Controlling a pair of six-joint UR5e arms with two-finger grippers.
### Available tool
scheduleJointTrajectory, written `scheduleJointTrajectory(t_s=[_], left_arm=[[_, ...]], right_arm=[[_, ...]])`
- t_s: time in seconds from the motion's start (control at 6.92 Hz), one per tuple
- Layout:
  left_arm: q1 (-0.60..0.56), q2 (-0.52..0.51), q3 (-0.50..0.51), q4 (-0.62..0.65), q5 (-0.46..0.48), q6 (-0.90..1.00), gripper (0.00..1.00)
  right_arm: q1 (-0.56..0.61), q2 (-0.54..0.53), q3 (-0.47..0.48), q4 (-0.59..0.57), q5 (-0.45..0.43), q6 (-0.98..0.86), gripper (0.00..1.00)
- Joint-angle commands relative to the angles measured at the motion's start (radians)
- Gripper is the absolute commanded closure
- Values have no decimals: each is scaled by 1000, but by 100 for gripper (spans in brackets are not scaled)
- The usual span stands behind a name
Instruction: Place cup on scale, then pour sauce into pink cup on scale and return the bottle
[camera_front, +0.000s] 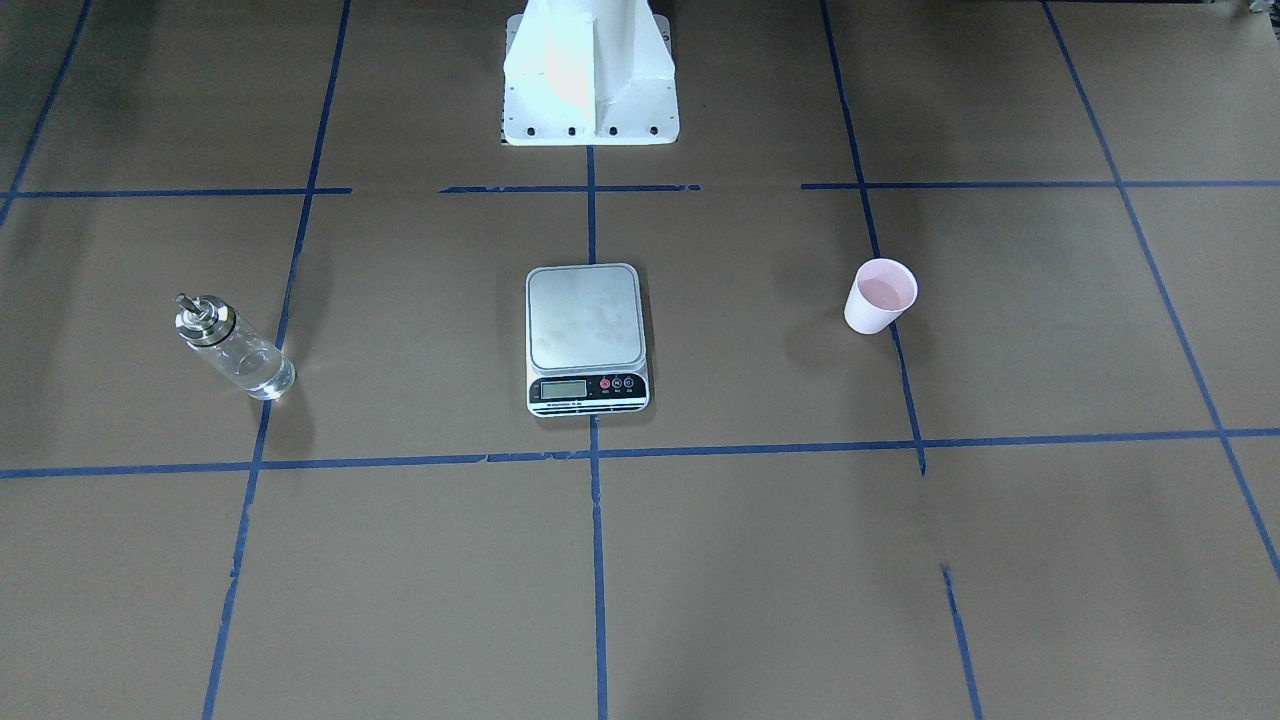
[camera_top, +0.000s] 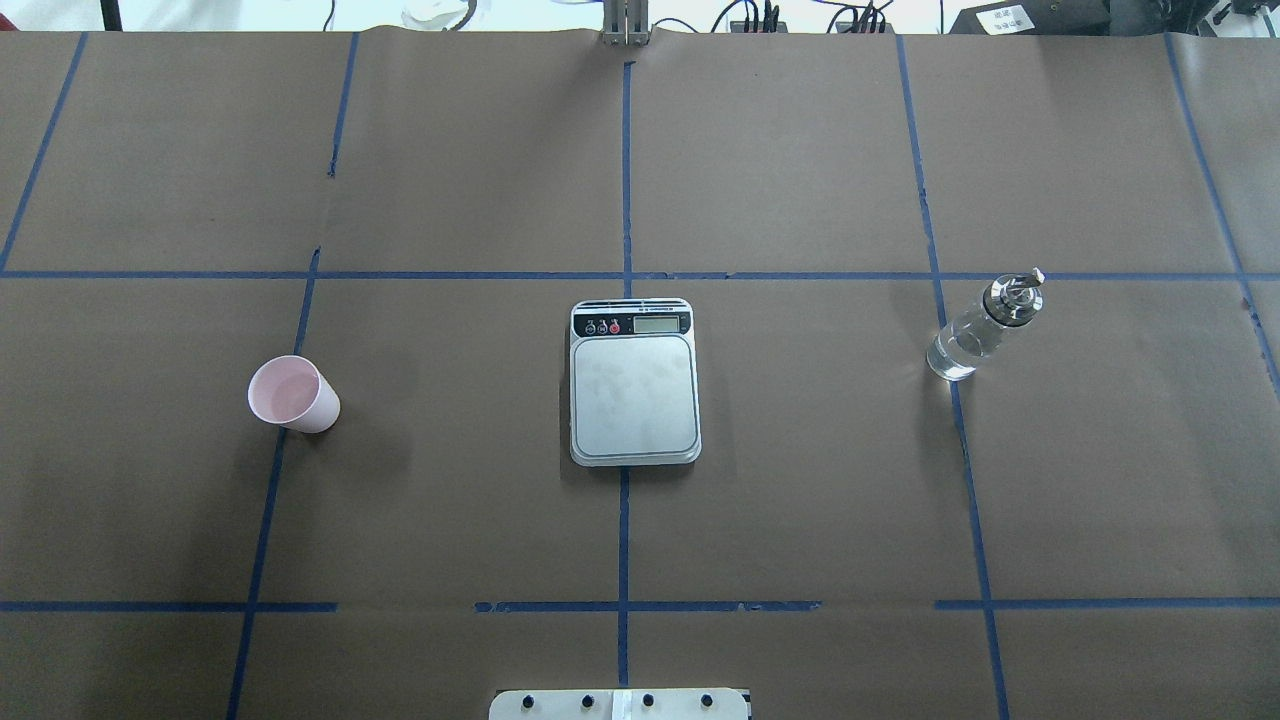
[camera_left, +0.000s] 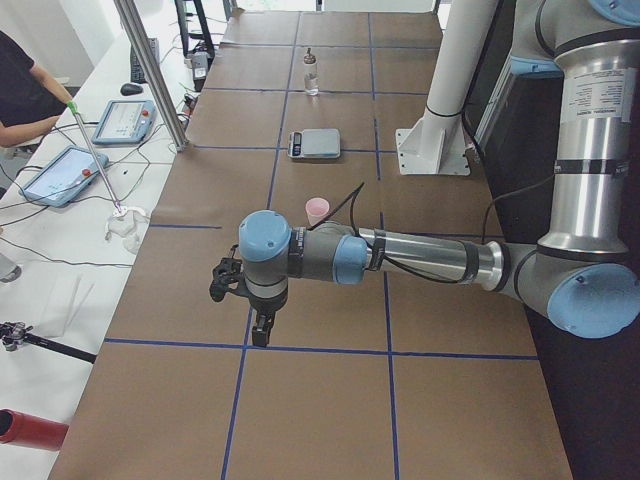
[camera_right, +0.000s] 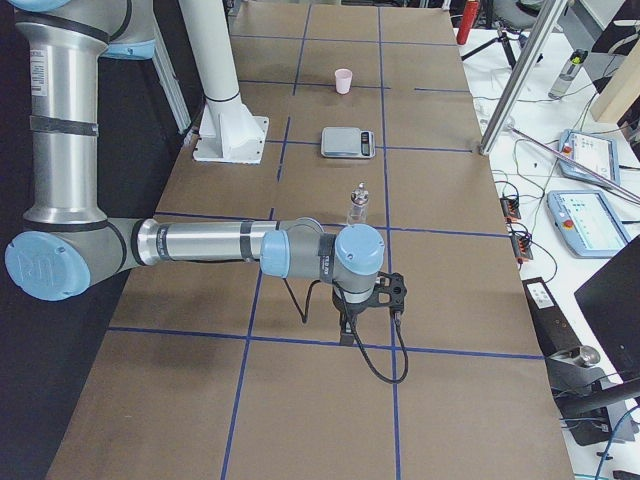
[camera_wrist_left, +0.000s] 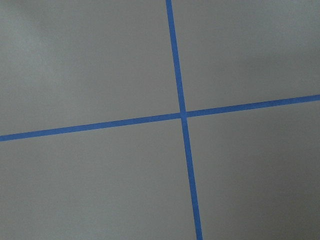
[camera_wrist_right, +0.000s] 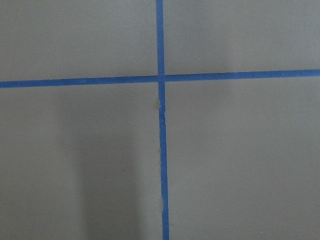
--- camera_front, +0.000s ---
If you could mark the pink paper cup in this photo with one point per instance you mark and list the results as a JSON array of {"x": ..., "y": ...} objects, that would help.
[{"x": 883, "y": 289}]

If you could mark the clear glass sauce bottle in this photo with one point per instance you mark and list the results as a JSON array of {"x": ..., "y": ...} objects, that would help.
[{"x": 216, "y": 332}]

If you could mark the silver digital kitchen scale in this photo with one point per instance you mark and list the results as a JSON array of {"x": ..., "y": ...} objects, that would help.
[{"x": 585, "y": 343}]

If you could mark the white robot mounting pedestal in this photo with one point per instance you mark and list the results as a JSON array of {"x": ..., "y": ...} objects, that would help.
[{"x": 589, "y": 73}]

